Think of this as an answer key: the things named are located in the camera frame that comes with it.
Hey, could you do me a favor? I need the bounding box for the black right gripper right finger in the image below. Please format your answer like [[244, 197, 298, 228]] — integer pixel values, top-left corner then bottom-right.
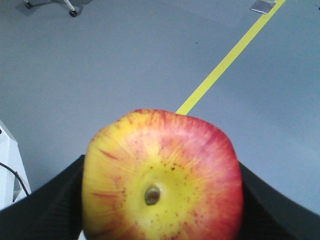
[[237, 163, 320, 240]]

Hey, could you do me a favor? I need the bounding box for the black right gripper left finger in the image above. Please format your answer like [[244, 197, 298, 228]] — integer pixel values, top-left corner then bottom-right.
[[0, 155, 85, 240]]

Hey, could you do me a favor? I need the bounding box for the red yellow apple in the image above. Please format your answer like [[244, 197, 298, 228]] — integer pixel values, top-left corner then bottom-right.
[[82, 109, 244, 240]]

